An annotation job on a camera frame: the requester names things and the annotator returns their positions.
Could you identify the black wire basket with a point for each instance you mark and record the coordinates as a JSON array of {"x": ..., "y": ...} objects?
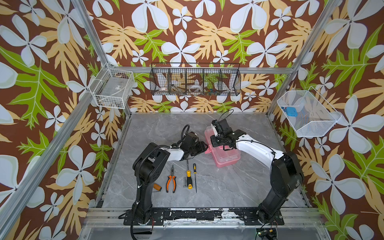
[{"x": 210, "y": 79}]

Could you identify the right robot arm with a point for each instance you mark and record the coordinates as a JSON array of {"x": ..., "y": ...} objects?
[{"x": 285, "y": 171}]

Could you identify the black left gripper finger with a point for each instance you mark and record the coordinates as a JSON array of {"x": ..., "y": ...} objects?
[
  {"x": 204, "y": 146},
  {"x": 201, "y": 152}
]

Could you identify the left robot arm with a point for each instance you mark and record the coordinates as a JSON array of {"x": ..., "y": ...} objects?
[{"x": 150, "y": 164}]

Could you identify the orange handled screwdriver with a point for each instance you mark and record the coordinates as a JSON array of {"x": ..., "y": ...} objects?
[{"x": 157, "y": 187}]

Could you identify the thin black yellow screwdriver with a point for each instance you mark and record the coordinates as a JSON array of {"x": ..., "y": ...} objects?
[{"x": 195, "y": 176}]

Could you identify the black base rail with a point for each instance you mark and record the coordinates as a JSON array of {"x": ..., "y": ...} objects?
[{"x": 162, "y": 216}]

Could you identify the orange handled pliers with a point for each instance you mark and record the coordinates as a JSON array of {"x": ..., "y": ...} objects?
[{"x": 171, "y": 179}]

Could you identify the aluminium frame post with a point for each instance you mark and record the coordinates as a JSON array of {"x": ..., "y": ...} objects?
[{"x": 95, "y": 41}]

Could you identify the yellow black nut driver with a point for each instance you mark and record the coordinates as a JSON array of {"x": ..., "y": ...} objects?
[{"x": 189, "y": 177}]

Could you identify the white wire basket right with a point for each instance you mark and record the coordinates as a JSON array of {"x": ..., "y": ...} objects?
[{"x": 316, "y": 116}]

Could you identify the pink plastic tool box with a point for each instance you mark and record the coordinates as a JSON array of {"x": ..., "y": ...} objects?
[{"x": 221, "y": 158}]

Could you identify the blue object in basket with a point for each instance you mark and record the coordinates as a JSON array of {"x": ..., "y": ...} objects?
[{"x": 291, "y": 112}]

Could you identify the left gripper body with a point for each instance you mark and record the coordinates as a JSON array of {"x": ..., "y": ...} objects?
[{"x": 196, "y": 148}]

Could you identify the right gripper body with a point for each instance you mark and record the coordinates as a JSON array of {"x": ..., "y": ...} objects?
[{"x": 217, "y": 140}]

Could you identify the white wire basket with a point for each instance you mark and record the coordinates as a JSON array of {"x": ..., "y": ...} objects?
[
  {"x": 112, "y": 87},
  {"x": 316, "y": 116}
]

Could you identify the white wire basket left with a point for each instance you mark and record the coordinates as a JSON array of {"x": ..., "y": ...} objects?
[{"x": 112, "y": 87}]

